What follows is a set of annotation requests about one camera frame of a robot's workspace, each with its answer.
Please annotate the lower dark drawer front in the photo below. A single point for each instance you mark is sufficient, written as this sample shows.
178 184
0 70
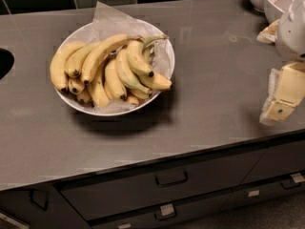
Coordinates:
168 214

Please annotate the small bottom right banana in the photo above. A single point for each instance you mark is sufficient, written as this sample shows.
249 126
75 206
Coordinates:
136 97

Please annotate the white paper liner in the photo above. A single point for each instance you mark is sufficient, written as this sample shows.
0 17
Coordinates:
108 21

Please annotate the right dark drawer front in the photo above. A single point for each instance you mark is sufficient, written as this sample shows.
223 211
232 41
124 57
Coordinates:
279 160

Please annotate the white ceramic bowl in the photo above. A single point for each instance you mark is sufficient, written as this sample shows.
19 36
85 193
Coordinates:
84 34

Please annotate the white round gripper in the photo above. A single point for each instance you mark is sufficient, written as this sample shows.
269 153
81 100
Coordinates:
293 32

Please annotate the long top yellow banana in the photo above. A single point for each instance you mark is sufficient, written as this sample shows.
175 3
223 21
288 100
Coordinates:
101 52

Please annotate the left dark cabinet door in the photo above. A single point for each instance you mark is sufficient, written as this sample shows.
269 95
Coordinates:
40 207

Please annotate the small bottom left banana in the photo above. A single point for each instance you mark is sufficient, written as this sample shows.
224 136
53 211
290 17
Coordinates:
84 97

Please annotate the short small yellow banana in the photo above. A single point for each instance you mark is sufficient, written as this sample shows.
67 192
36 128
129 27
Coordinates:
76 86

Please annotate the pale food scrap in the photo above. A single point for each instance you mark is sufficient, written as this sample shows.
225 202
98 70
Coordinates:
268 35

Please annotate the dark drawer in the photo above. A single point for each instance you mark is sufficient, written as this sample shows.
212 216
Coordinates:
101 197
168 214
279 160

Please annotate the black drawer handle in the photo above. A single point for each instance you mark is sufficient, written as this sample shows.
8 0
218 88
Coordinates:
170 178

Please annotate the upper dark drawer front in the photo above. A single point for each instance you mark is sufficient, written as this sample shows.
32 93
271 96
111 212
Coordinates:
101 197

